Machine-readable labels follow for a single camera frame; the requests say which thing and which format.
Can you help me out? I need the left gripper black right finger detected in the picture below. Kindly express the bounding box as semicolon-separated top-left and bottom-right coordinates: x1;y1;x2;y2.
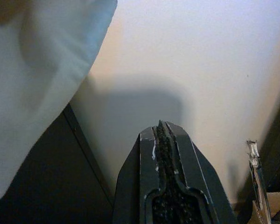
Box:
159;120;240;224

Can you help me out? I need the thin silver black strip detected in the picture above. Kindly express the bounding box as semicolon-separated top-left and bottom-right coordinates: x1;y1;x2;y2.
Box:
245;139;272;224

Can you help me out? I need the brown cardboard box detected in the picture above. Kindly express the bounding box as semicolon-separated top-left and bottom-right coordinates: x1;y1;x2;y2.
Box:
251;191;280;224

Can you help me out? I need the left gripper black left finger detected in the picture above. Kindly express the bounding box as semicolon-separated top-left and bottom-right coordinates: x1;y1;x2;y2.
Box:
112;126;166;224

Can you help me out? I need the white hanging cloth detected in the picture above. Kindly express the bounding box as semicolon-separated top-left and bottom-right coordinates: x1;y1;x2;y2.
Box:
0;0;119;204

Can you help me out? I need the dark low cabinet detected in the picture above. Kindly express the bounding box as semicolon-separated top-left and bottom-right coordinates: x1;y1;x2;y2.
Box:
0;102;115;224

